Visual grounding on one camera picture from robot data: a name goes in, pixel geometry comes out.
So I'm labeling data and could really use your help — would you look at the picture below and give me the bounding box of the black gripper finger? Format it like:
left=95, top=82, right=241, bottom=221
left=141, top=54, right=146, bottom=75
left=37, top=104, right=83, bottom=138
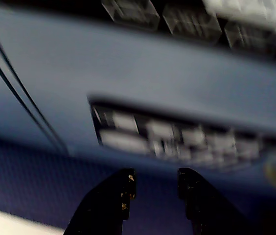
left=63, top=167, right=137, bottom=235
left=178, top=167, right=254, bottom=235

